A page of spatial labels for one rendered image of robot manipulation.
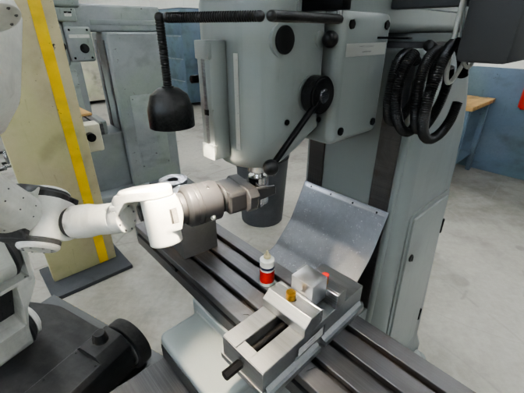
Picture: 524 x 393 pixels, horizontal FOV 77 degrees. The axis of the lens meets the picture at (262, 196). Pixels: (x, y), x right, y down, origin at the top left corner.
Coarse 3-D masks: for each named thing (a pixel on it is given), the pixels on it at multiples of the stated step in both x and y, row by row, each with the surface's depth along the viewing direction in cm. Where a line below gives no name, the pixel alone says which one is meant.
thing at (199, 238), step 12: (156, 180) 109; (168, 180) 108; (180, 180) 106; (192, 228) 98; (204, 228) 101; (216, 228) 104; (192, 240) 100; (204, 240) 103; (216, 240) 106; (180, 252) 102; (192, 252) 102
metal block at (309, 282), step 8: (296, 272) 74; (304, 272) 74; (312, 272) 74; (296, 280) 72; (304, 280) 71; (312, 280) 71; (320, 280) 71; (296, 288) 73; (304, 288) 71; (312, 288) 69; (320, 288) 72; (312, 296) 70; (320, 296) 73
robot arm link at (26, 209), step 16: (0, 176) 54; (0, 192) 53; (16, 192) 57; (32, 192) 64; (64, 192) 70; (0, 208) 54; (16, 208) 57; (32, 208) 62; (0, 224) 57; (16, 224) 59; (32, 224) 63; (0, 240) 63; (16, 240) 63; (32, 240) 64; (48, 240) 65
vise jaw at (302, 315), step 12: (276, 288) 74; (288, 288) 74; (264, 300) 73; (276, 300) 72; (300, 300) 71; (276, 312) 71; (288, 312) 69; (300, 312) 68; (312, 312) 68; (288, 324) 70; (300, 324) 67; (312, 324) 67
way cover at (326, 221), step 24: (312, 192) 113; (312, 216) 112; (336, 216) 106; (360, 216) 101; (384, 216) 96; (288, 240) 114; (312, 240) 109; (336, 240) 105; (360, 240) 99; (288, 264) 108; (312, 264) 106; (336, 264) 102; (360, 264) 98
